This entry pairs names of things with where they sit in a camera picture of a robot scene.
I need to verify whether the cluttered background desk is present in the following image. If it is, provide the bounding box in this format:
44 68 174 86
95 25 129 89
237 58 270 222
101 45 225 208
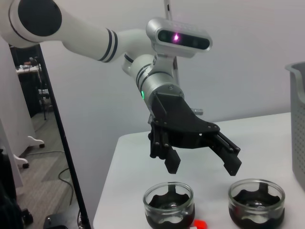
15 57 45 77

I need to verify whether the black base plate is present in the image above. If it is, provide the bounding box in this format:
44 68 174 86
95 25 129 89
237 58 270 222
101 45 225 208
44 213 79 229

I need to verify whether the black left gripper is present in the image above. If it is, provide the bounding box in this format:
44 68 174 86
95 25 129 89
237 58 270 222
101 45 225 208
148 92 243 177

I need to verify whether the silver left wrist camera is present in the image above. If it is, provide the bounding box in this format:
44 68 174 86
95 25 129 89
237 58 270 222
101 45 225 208
145 18 214 74

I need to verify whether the black office chair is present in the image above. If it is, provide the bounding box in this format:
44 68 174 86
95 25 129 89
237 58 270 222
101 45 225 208
0 147 34 229

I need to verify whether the small orange-red toy brick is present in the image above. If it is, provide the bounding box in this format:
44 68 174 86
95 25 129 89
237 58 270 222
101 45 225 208
193 219 207 229

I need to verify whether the black slanted pole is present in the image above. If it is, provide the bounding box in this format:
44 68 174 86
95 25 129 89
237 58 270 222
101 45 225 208
34 44 92 229

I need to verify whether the glass teacup black sleeve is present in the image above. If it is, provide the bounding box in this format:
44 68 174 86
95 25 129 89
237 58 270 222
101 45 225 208
227 178 286 226
142 181 196 227

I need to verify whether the white rolling partition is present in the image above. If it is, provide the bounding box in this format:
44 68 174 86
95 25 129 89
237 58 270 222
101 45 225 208
0 35 46 189

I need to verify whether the grey perforated storage bin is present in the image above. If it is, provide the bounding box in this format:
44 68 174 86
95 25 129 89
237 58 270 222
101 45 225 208
285 61 305 184

